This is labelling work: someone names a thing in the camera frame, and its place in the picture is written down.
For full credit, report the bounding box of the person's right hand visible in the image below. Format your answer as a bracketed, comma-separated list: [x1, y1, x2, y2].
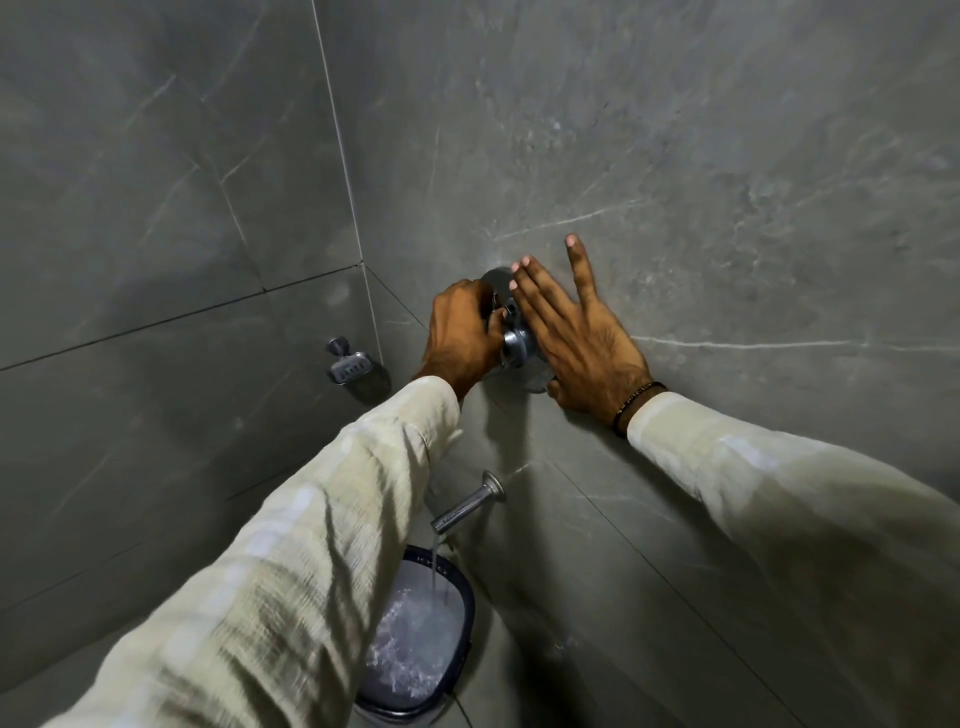
[508, 233, 667, 433]

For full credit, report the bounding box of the person's left hand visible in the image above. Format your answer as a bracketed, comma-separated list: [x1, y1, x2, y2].
[413, 278, 508, 403]

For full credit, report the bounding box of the chrome shower mixer valve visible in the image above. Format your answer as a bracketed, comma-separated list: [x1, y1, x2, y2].
[479, 266, 556, 395]

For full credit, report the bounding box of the person's left forearm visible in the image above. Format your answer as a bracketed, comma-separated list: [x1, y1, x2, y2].
[41, 375, 462, 728]

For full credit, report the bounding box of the person's right forearm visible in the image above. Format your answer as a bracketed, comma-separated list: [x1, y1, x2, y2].
[626, 391, 960, 728]

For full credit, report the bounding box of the dark blue water bucket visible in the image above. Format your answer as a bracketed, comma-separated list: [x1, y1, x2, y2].
[353, 544, 477, 726]

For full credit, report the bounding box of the chrome tub spout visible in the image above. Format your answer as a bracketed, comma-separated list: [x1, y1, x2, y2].
[430, 470, 507, 537]

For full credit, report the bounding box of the black beaded bracelet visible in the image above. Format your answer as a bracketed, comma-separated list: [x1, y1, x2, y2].
[611, 380, 668, 440]

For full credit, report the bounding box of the chrome wall soap dish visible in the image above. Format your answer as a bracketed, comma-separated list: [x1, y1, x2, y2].
[324, 336, 375, 387]

